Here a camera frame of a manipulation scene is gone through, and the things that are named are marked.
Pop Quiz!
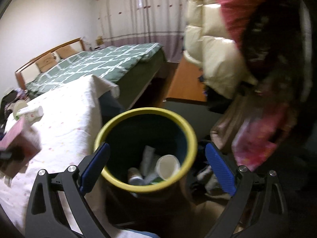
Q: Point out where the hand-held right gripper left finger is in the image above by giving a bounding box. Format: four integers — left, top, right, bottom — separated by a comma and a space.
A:
25, 142, 111, 238

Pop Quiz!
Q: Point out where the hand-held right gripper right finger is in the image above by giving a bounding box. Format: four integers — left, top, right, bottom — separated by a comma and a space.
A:
205, 142, 289, 238

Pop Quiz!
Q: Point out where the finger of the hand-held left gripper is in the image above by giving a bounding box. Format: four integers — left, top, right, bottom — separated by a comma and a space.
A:
0, 149, 14, 163

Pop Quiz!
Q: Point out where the pink tissue box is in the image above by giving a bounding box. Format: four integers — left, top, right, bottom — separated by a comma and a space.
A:
0, 116, 42, 176

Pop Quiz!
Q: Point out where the small white bottle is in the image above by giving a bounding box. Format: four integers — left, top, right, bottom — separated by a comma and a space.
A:
18, 106, 44, 119

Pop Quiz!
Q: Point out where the beige paper cup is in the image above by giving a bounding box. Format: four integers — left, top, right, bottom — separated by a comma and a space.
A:
156, 154, 181, 181

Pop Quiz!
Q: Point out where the yellow rimmed waste bin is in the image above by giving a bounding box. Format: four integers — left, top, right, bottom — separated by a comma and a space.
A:
94, 107, 198, 228

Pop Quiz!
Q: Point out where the grey crumpled cloth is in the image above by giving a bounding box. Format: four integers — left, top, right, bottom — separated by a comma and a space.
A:
191, 164, 231, 196

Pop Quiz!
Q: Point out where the beige bag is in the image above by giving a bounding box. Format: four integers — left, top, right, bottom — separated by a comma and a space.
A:
210, 95, 250, 154

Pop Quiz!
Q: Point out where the pink floral cloth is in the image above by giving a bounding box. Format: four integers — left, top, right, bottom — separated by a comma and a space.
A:
234, 104, 288, 171

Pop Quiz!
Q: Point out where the white dotted tablecloth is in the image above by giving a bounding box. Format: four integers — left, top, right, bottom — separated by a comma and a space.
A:
0, 76, 154, 238

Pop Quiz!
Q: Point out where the dark clothes heap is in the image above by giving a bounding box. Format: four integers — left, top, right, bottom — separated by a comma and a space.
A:
0, 90, 25, 129

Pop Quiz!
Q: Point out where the wooden bed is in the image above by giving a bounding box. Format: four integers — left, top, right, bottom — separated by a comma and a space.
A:
14, 38, 169, 109

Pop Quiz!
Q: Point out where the wooden desk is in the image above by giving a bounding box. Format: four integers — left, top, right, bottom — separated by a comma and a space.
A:
165, 57, 208, 103

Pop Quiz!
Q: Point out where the brown bear face pillow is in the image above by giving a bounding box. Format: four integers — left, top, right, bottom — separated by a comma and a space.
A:
36, 55, 58, 72
54, 47, 80, 60

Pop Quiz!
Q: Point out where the green checked duvet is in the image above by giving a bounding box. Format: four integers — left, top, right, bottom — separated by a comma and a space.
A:
25, 42, 162, 98

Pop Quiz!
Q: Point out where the cream puffer jacket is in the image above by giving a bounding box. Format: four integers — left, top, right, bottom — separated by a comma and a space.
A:
183, 0, 258, 100

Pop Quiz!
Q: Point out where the white and mauve curtain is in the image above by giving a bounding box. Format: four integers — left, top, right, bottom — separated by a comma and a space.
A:
92, 0, 196, 63

